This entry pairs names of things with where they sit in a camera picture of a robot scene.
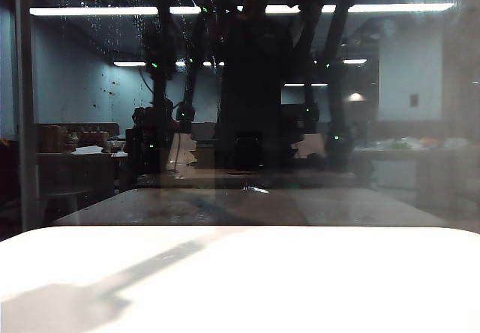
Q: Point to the round grey stool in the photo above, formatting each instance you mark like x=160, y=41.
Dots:
x=62, y=195

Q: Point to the grey metal window frame post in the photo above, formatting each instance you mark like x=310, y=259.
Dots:
x=25, y=123

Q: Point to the large wet glass pane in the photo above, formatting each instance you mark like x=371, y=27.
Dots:
x=405, y=183

